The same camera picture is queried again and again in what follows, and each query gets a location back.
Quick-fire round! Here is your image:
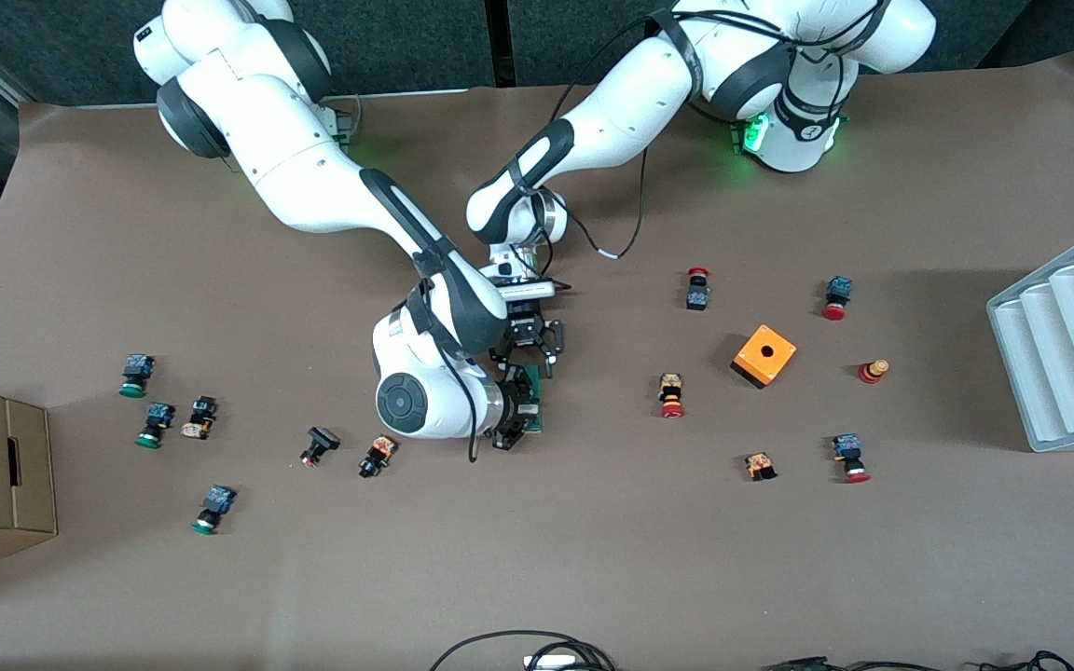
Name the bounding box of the green load switch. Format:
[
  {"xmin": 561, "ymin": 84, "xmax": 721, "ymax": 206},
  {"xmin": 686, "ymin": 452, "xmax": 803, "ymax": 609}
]
[{"xmin": 524, "ymin": 365, "xmax": 545, "ymax": 435}]

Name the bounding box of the black square button red block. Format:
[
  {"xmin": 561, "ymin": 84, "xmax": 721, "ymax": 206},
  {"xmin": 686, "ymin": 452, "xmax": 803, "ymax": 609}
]
[{"xmin": 299, "ymin": 426, "xmax": 341, "ymax": 469}]

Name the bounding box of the red mushroom button blue block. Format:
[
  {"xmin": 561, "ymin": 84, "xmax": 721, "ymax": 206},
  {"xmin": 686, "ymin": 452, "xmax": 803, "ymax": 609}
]
[
  {"xmin": 820, "ymin": 276, "xmax": 854, "ymax": 322},
  {"xmin": 831, "ymin": 433, "xmax": 872, "ymax": 485}
]

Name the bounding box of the green mushroom push button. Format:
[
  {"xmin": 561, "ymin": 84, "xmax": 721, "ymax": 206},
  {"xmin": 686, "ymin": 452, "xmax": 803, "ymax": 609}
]
[
  {"xmin": 134, "ymin": 402, "xmax": 176, "ymax": 449},
  {"xmin": 118, "ymin": 353, "xmax": 157, "ymax": 399},
  {"xmin": 190, "ymin": 485, "xmax": 238, "ymax": 537}
]

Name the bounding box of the grey ribbed tray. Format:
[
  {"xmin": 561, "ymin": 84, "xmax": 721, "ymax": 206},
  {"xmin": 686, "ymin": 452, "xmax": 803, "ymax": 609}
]
[{"xmin": 986, "ymin": 222, "xmax": 1074, "ymax": 453}]

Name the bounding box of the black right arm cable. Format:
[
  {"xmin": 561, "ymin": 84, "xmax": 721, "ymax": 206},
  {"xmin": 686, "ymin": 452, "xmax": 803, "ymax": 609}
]
[{"xmin": 406, "ymin": 252, "xmax": 484, "ymax": 464}]

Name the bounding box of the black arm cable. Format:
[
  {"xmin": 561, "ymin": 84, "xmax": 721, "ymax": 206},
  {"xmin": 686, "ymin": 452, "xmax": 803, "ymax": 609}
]
[
  {"xmin": 406, "ymin": 252, "xmax": 484, "ymax": 464},
  {"xmin": 537, "ymin": 9, "xmax": 883, "ymax": 292}
]

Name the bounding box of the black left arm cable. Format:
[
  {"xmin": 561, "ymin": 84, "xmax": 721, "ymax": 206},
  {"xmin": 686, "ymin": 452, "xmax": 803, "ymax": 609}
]
[{"xmin": 537, "ymin": 9, "xmax": 883, "ymax": 292}]

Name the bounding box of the orange button enclosure box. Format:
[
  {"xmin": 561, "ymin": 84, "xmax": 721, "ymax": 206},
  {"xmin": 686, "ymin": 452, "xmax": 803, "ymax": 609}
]
[{"xmin": 730, "ymin": 323, "xmax": 798, "ymax": 390}]

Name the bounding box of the black looped cable bundle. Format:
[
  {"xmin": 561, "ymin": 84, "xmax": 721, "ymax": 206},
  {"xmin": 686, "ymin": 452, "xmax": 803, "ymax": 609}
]
[{"xmin": 429, "ymin": 630, "xmax": 618, "ymax": 671}]

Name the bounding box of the black cable with connector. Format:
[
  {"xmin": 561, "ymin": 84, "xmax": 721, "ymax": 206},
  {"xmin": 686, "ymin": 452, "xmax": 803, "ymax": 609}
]
[{"xmin": 761, "ymin": 656, "xmax": 934, "ymax": 671}]

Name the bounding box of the thin black curled cable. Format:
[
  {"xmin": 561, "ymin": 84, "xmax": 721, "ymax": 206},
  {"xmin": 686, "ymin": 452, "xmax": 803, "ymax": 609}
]
[{"xmin": 977, "ymin": 650, "xmax": 1074, "ymax": 671}]

